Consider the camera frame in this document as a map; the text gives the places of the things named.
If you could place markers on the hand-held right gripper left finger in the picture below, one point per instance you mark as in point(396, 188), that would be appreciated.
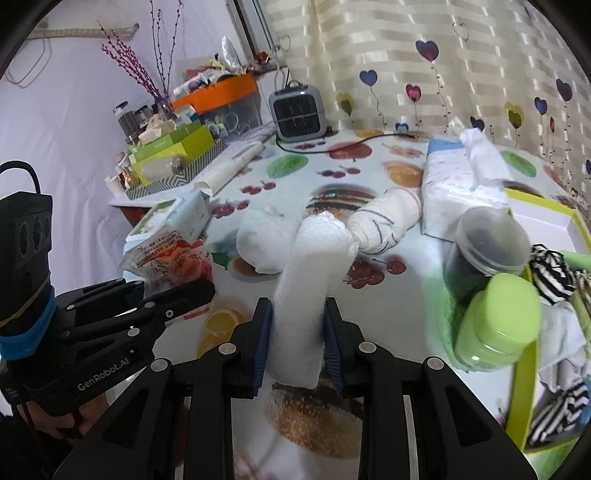
point(261, 341)

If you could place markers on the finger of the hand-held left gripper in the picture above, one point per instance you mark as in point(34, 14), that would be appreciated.
point(184, 290)
point(138, 330)

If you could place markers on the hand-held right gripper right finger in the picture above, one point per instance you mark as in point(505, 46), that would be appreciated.
point(333, 341)

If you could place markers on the white towel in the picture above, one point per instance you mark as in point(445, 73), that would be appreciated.
point(304, 286)

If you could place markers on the black white striped sock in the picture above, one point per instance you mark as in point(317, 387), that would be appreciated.
point(551, 272)
point(558, 406)

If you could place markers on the green rimmed box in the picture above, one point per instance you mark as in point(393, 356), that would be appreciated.
point(540, 217)

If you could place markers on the person's left hand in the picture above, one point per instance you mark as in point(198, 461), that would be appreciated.
point(87, 413)

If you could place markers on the red orange snack packet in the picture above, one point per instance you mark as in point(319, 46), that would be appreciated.
point(171, 261)

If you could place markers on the light blue wet wipes pack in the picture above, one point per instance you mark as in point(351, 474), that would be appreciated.
point(171, 217)

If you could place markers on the chevron pattern tray box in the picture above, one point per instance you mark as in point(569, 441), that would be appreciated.
point(184, 177)

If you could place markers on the small amber bottle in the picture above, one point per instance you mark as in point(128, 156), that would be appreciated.
point(129, 177)

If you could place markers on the white rolled sock blue stripes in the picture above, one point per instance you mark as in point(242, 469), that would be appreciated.
point(383, 221)

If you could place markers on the white rolled paper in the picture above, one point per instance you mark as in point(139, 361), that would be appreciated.
point(235, 166)

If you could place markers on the green cardboard box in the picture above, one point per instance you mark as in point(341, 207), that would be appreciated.
point(171, 147)

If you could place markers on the fruit print tablecloth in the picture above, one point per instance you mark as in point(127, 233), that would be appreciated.
point(295, 175)

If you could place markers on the green plastic bottle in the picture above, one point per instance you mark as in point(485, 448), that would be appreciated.
point(498, 323)

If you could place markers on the glass jar black lid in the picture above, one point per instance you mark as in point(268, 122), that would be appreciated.
point(143, 117)
point(123, 120)

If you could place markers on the clear plastic jar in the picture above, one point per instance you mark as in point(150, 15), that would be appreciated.
point(489, 249)

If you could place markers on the orange lidded clear container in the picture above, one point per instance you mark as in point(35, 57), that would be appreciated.
point(226, 101)

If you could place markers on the purple dried branches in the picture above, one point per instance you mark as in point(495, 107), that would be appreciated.
point(159, 87)

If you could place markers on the grey desktop heater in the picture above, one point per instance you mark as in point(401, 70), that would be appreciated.
point(298, 113)

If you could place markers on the pale white cloth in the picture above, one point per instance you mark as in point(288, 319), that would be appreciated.
point(558, 332)

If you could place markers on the white crumpled cloth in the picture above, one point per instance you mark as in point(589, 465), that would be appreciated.
point(482, 157)

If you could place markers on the silver foil bag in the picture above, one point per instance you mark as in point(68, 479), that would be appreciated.
point(231, 55)

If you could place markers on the green cloth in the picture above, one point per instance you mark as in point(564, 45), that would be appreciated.
point(579, 261)

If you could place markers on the heart print striped curtain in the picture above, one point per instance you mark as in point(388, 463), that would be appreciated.
point(438, 46)

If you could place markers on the window frame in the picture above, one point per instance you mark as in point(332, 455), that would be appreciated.
point(251, 32)

